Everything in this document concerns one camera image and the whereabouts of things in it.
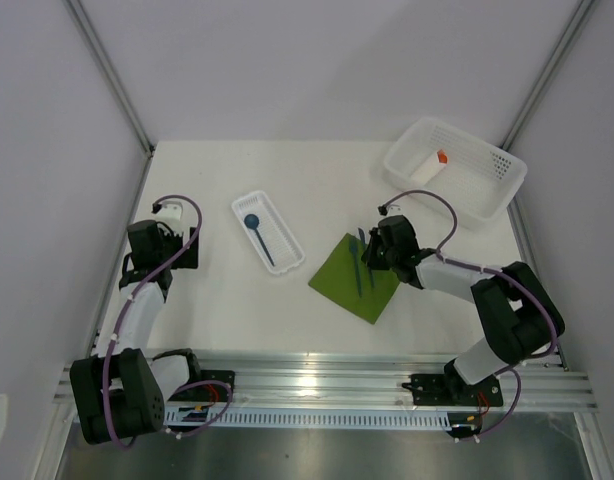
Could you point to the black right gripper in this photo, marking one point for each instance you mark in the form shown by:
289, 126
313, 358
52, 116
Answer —
369, 257

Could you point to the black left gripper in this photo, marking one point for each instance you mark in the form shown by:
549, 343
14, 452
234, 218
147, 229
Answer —
188, 258

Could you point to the dark blue plastic knife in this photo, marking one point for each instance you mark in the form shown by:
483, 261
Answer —
362, 237

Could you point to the dark blue plastic fork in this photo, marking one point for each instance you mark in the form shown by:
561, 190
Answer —
353, 249

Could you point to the green paper napkin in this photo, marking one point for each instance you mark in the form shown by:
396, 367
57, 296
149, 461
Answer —
335, 281

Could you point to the dark blue plastic spoon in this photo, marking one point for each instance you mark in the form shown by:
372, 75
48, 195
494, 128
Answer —
252, 222

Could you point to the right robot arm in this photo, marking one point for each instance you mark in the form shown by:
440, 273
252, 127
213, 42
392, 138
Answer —
518, 318

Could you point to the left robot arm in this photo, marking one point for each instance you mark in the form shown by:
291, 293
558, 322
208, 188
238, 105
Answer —
118, 393

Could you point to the white roll with orange cap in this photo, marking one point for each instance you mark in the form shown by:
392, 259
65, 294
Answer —
430, 168

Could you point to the large white perforated basket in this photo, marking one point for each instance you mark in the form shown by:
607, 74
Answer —
479, 181

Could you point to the white slotted cutlery tray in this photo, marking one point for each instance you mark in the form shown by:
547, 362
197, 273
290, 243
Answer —
280, 241

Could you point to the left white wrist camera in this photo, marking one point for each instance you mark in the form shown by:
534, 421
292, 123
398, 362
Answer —
169, 213

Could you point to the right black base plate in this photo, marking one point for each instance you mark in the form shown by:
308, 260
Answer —
445, 390

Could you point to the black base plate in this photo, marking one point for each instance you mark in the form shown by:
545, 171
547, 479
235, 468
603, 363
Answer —
205, 387
445, 390

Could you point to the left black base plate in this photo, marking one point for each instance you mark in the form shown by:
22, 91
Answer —
205, 387

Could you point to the white slotted cable duct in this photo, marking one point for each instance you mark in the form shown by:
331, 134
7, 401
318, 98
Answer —
398, 420

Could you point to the left aluminium frame post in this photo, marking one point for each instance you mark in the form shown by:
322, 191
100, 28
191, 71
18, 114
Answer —
92, 41

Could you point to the aluminium frame post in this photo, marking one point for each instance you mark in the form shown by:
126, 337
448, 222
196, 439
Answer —
92, 41
558, 54

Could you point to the aluminium mounting rail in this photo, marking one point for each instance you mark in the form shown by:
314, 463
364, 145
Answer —
373, 381

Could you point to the right aluminium frame post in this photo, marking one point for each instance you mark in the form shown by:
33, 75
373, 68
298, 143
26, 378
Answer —
558, 54

